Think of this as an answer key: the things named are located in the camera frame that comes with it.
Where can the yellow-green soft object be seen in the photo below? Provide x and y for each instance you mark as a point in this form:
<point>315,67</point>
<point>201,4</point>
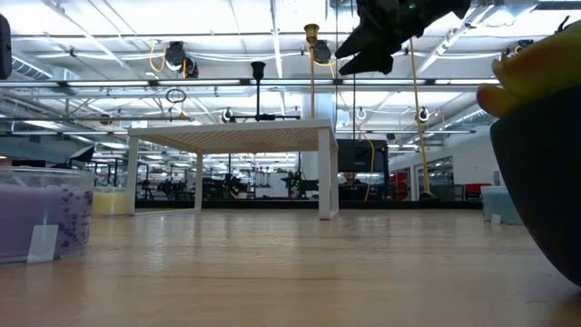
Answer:
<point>535,72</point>

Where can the dark round pot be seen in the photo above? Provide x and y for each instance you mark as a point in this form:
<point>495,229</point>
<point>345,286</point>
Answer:
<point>544,181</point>

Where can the yellow candle jar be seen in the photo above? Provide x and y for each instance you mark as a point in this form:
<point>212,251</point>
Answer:
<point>109,202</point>

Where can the white perforated stand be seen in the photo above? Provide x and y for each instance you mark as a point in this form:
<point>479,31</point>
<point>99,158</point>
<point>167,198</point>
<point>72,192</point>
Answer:
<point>236,134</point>

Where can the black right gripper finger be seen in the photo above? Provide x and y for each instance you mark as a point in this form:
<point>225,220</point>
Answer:
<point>374,62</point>
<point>370,41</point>

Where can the white pillar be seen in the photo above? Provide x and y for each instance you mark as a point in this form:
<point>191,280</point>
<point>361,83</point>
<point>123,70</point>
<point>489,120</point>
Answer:
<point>326,106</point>

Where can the blue candle jar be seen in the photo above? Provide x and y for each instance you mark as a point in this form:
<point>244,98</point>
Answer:
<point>499,202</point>

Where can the black cabinet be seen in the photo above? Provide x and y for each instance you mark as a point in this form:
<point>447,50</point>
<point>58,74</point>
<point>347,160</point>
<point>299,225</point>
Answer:
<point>363,156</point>

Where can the white paper tag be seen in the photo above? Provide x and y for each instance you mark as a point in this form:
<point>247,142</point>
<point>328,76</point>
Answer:
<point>42,245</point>

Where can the black candlestick holder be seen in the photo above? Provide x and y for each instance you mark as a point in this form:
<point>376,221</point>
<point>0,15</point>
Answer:
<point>258,70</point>

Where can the person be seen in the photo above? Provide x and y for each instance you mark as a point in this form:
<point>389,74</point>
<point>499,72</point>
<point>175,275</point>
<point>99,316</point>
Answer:
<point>350,178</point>

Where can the purple candle jar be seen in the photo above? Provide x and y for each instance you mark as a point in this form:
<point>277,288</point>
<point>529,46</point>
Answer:
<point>27,218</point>

